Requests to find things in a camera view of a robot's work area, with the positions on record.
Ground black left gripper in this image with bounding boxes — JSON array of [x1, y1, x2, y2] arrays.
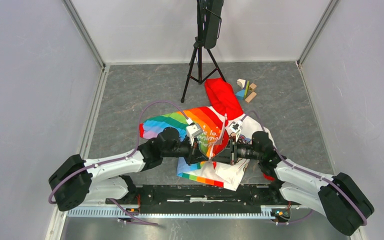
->
[[162, 135, 209, 166]]

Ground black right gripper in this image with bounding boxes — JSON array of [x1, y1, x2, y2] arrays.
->
[[211, 136, 262, 166]]

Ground rainbow hooded zip jacket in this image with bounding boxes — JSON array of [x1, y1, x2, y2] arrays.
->
[[139, 78, 269, 191]]

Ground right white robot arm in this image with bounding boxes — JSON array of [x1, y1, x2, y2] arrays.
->
[[212, 131, 375, 236]]

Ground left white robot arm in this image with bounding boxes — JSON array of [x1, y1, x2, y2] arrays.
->
[[48, 127, 208, 212]]

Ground blue triangular toy block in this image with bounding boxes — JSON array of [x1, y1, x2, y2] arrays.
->
[[235, 89, 246, 100]]

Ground long wooden block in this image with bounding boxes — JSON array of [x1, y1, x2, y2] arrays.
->
[[244, 92, 257, 103]]

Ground green flat toy block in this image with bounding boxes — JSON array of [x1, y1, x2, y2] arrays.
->
[[243, 80, 250, 99]]

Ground small wooden cube block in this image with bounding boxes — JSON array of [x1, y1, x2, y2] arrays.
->
[[248, 83, 257, 92]]

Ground white arch toy block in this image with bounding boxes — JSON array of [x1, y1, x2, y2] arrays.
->
[[236, 78, 248, 89]]

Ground black panel on tripod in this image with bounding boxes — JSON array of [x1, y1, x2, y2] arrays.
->
[[197, 0, 224, 49]]

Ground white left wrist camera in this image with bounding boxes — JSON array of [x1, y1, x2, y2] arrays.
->
[[186, 118, 203, 146]]

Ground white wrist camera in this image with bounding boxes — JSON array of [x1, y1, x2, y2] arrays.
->
[[228, 119, 243, 138], [186, 118, 203, 146]]

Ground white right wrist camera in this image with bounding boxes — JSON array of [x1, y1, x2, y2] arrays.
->
[[228, 119, 243, 138]]

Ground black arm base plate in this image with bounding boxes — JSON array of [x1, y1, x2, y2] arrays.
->
[[117, 184, 289, 214]]

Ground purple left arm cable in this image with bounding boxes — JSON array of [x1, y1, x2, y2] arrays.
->
[[48, 100, 193, 205]]

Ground slotted cable duct rail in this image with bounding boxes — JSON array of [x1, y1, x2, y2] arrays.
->
[[66, 206, 274, 220]]

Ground black camera tripod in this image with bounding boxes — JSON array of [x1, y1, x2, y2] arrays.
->
[[180, 36, 226, 103]]

